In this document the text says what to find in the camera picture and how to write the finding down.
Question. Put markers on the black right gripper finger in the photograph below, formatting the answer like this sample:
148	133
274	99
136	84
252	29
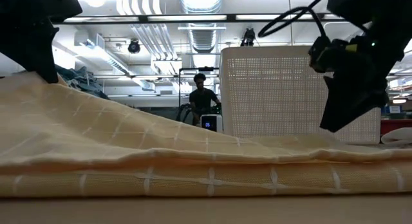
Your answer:
351	105

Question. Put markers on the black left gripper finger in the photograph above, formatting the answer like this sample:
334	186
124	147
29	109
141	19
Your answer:
35	50

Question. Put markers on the yellow checked towel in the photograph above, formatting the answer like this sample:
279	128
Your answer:
161	146

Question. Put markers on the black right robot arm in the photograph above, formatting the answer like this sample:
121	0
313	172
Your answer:
370	8

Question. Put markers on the red plastic crate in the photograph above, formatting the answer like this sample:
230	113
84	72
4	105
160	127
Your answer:
397	124

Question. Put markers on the blue cloth pile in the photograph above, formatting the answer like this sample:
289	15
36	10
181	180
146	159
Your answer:
80	80

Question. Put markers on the white plastic bin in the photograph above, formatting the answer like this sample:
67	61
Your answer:
273	95

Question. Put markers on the black ceiling spotlight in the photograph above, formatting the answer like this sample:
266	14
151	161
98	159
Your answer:
134	47

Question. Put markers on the white device with display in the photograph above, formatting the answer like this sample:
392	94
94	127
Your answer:
211	122

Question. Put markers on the person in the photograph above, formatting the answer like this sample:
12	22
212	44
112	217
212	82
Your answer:
201	100

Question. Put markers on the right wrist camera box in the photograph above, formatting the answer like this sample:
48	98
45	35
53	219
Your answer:
318	55

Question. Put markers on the black overhead camera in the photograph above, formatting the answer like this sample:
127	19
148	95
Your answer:
248	37

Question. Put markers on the black background rig frame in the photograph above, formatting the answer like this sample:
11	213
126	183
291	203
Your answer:
206	69

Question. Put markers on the silver ventilation duct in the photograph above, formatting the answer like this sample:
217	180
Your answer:
201	37

